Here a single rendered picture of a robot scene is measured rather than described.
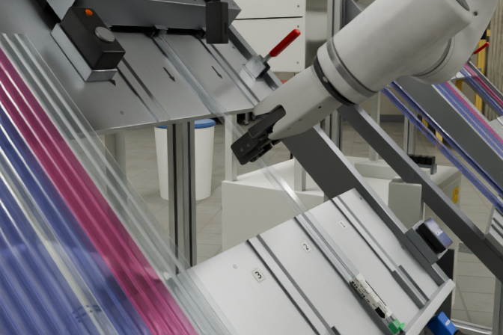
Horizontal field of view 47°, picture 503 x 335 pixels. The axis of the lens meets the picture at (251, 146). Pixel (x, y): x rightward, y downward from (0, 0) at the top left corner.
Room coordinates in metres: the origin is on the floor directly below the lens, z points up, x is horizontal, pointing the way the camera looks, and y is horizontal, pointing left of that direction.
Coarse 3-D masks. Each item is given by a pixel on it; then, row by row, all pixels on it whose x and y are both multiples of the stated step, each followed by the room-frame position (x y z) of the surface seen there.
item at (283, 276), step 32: (352, 192) 0.87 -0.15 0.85; (288, 224) 0.70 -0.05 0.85; (320, 224) 0.75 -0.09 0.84; (352, 224) 0.79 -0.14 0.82; (384, 224) 0.86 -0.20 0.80; (224, 256) 0.59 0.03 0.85; (256, 256) 0.62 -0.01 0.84; (288, 256) 0.65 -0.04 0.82; (320, 256) 0.69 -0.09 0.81; (352, 256) 0.73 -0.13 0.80; (384, 256) 0.78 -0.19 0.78; (224, 288) 0.55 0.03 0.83; (256, 288) 0.58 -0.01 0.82; (288, 288) 0.61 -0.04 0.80; (320, 288) 0.64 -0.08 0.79; (352, 288) 0.68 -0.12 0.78; (384, 288) 0.72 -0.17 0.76; (416, 288) 0.77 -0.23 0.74; (256, 320) 0.54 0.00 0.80; (288, 320) 0.57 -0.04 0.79; (320, 320) 0.60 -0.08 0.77; (352, 320) 0.63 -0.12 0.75
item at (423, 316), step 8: (448, 280) 0.80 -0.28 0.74; (440, 288) 0.79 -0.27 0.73; (448, 288) 0.78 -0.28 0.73; (432, 296) 0.77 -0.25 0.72; (440, 296) 0.75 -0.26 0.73; (424, 304) 0.75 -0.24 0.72; (432, 304) 0.72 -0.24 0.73; (440, 304) 0.74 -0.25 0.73; (424, 312) 0.70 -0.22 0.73; (432, 312) 0.71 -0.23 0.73; (416, 320) 0.67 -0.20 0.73; (424, 320) 0.68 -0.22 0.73; (408, 328) 0.66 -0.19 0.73; (416, 328) 0.66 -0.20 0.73
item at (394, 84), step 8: (400, 88) 1.19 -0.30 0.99; (408, 96) 1.19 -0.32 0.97; (416, 104) 1.18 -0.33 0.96; (424, 112) 1.17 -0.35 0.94; (432, 120) 1.17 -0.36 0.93; (440, 128) 1.16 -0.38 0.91; (448, 136) 1.15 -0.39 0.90; (456, 144) 1.14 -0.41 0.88; (464, 152) 1.14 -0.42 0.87; (472, 160) 1.13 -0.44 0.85; (480, 168) 1.12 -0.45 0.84; (488, 176) 1.12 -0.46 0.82; (496, 184) 1.11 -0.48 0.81
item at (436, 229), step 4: (432, 220) 0.86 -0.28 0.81; (428, 224) 0.84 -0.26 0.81; (432, 224) 0.85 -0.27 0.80; (436, 224) 0.86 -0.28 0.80; (432, 228) 0.84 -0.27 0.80; (436, 228) 0.85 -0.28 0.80; (440, 228) 0.86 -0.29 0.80; (436, 232) 0.84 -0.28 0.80; (440, 232) 0.85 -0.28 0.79; (444, 232) 0.86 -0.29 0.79; (440, 236) 0.84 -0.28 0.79; (444, 236) 0.84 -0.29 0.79; (440, 240) 0.83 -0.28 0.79; (444, 240) 0.83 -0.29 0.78; (448, 240) 0.84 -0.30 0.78; (444, 244) 0.82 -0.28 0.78
